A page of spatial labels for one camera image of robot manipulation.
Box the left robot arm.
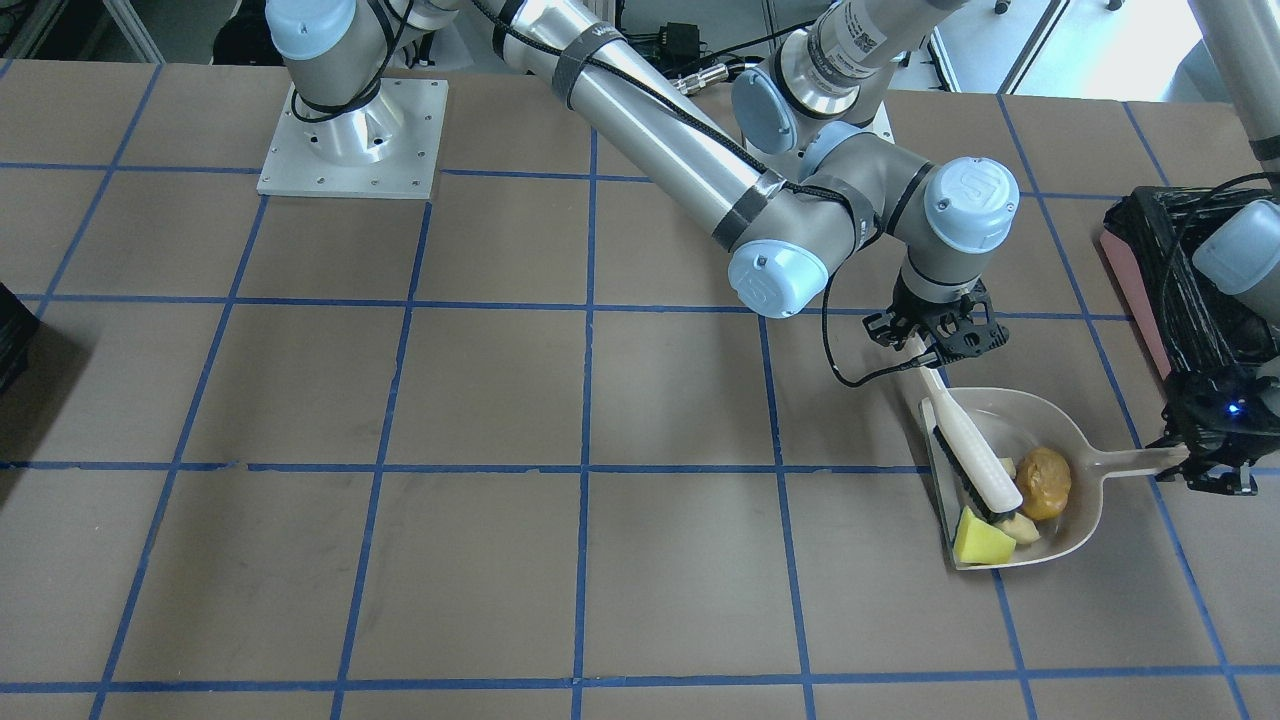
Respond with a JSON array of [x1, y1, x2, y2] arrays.
[[1157, 1, 1277, 495]]

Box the brown potato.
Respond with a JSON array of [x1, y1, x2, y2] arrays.
[[1015, 446, 1073, 521]]

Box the yellow sponge wedge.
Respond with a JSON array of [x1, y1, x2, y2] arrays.
[[952, 507, 1018, 565]]

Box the beige hand brush black bristles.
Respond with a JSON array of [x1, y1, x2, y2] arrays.
[[905, 334, 1023, 521]]

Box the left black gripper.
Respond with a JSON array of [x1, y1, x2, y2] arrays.
[[1161, 357, 1279, 497]]

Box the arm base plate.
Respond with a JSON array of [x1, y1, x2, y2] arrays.
[[257, 79, 449, 200]]

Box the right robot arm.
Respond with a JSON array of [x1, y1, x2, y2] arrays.
[[259, 1, 1020, 364]]

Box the beige plastic dustpan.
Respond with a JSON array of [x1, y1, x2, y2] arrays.
[[920, 386, 1189, 570]]

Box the bin with black liner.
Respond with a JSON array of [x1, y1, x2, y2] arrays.
[[1103, 182, 1277, 379]]

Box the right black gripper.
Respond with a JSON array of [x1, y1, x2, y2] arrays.
[[863, 281, 1010, 363]]

